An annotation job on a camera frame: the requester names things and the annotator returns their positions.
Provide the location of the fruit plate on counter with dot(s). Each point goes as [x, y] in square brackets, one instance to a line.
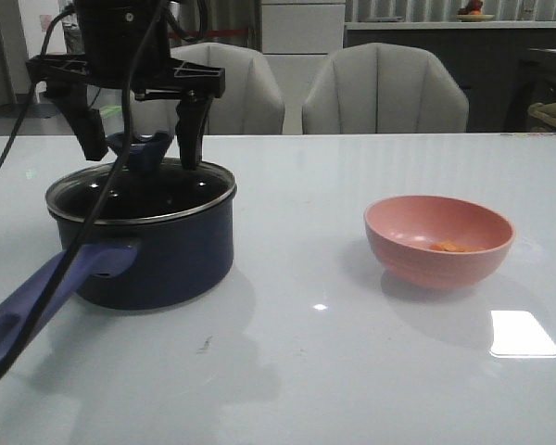
[473, 11]

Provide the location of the right grey upholstered chair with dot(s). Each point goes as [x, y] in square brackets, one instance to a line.
[381, 88]

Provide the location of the dark blue saucepan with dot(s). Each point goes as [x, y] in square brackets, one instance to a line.
[132, 268]

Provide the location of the pink plastic bowl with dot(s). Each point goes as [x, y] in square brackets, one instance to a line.
[401, 229]

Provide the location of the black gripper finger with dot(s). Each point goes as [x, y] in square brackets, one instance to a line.
[85, 122]
[192, 112]

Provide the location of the glass pot lid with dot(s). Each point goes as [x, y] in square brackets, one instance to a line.
[151, 188]

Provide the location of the white cabinet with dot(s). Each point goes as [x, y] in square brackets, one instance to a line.
[295, 37]

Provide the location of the red barrier belt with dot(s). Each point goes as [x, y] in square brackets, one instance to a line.
[216, 33]

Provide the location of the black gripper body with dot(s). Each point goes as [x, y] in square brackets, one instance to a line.
[127, 43]

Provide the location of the left grey upholstered chair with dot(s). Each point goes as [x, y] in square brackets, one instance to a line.
[252, 102]

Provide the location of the orange ham slices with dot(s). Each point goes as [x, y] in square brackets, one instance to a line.
[451, 246]

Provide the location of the grey upholstered chair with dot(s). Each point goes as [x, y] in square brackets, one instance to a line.
[381, 88]
[252, 102]

